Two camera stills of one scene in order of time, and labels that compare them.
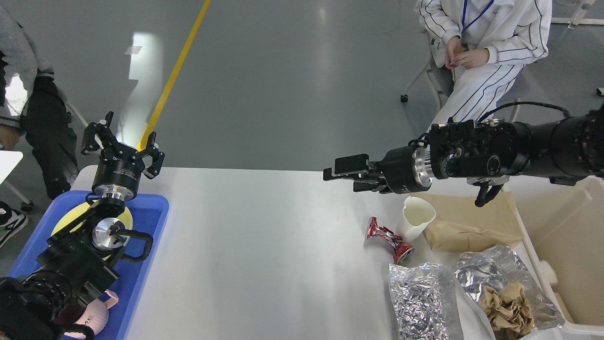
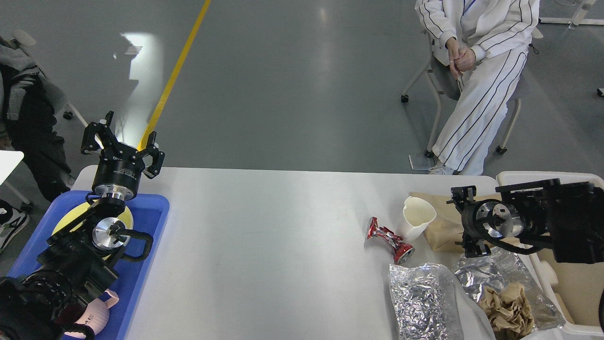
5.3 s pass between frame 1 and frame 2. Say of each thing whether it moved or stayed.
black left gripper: stayed
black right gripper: moved
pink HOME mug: stayed
